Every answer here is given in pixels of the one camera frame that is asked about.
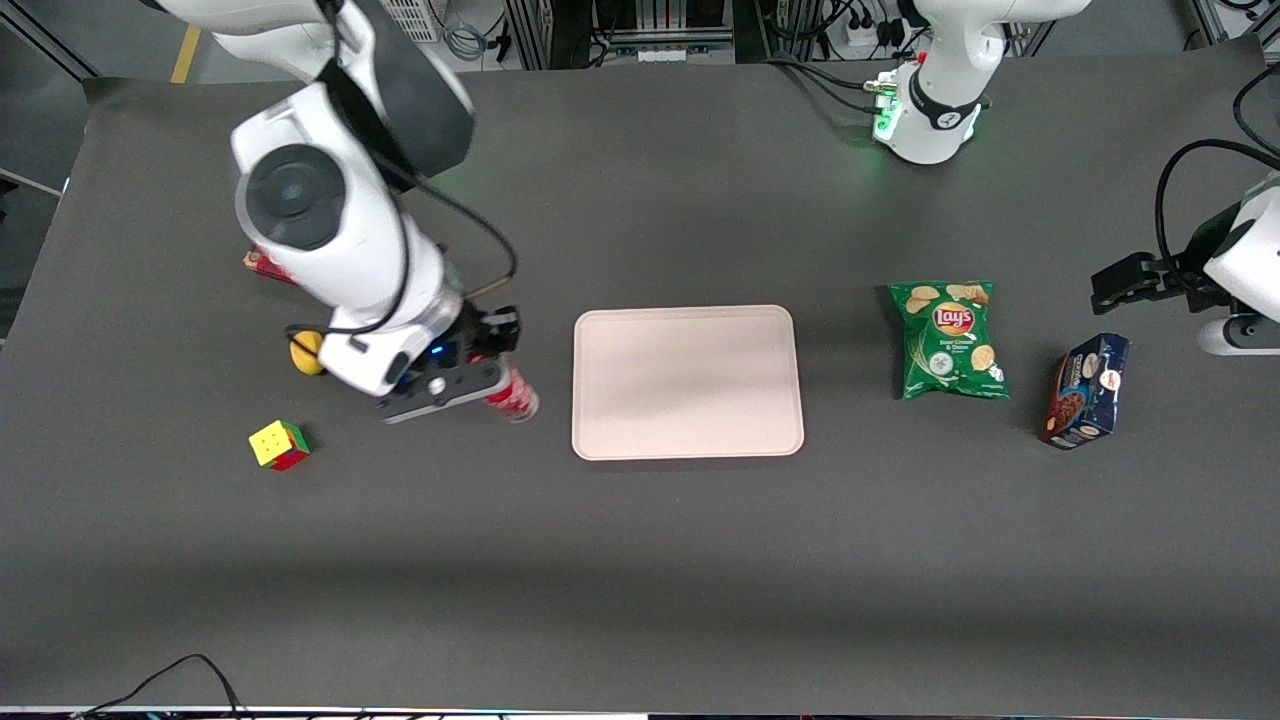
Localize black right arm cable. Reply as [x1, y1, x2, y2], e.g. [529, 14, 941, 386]
[284, 165, 521, 338]

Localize beige plastic tray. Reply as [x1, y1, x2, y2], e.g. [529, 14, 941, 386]
[571, 304, 806, 462]

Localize yellow lemon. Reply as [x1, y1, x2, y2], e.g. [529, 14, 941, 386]
[288, 329, 328, 378]

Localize black looped cable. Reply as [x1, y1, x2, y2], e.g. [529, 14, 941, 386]
[1232, 62, 1280, 161]

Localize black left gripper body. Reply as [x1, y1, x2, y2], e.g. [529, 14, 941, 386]
[1145, 205, 1248, 313]

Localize green Lay's chips bag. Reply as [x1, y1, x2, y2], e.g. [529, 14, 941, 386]
[888, 280, 1011, 401]

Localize thin black table-edge cable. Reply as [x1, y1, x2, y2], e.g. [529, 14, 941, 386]
[72, 653, 246, 720]

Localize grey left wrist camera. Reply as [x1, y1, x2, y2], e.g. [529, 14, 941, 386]
[1196, 314, 1280, 357]

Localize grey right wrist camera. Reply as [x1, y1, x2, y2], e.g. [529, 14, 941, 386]
[376, 360, 507, 427]

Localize white vented box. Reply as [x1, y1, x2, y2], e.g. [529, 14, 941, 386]
[385, 0, 443, 45]

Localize dark equipment rack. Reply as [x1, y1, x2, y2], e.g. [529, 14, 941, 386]
[503, 0, 773, 71]

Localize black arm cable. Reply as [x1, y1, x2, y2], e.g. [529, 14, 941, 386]
[1154, 138, 1280, 273]
[284, 165, 521, 338]

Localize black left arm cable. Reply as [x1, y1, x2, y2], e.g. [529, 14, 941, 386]
[1154, 138, 1280, 273]

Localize grey coiled cable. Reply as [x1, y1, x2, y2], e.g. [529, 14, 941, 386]
[443, 18, 493, 63]

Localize blue chocolate cookie box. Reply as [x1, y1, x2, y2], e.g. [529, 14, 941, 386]
[1038, 332, 1132, 451]

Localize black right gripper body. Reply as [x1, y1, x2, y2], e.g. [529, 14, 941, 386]
[392, 298, 503, 397]

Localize red coke bottle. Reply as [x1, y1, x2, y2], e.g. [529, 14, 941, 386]
[484, 364, 542, 425]

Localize black left base cables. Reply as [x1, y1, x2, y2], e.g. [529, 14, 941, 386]
[762, 52, 901, 116]

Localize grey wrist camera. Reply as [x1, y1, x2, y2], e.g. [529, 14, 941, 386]
[1196, 314, 1280, 357]
[376, 360, 507, 427]

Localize red cookie box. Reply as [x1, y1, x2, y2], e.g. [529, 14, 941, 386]
[242, 247, 298, 288]

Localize colourful puzzle cube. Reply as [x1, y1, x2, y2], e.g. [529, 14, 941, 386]
[248, 419, 312, 473]

